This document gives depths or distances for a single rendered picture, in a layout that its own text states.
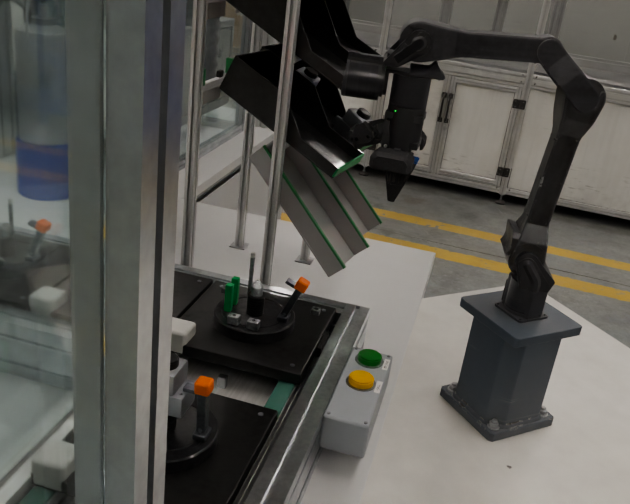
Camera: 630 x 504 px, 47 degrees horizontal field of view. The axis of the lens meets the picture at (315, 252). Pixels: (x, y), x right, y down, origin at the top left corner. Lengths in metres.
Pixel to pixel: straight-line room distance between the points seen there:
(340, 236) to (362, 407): 0.50
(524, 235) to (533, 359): 0.21
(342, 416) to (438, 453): 0.21
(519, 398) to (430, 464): 0.20
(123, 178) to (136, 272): 0.03
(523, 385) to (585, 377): 0.31
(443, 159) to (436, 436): 4.08
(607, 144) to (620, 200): 0.39
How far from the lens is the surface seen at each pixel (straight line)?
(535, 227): 1.19
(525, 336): 1.20
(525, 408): 1.31
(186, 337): 1.20
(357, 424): 1.09
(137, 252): 0.26
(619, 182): 5.25
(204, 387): 0.93
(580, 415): 1.44
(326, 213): 1.52
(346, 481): 1.14
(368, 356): 1.22
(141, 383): 0.30
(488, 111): 5.13
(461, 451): 1.25
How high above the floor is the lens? 1.61
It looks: 24 degrees down
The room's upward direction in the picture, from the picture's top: 7 degrees clockwise
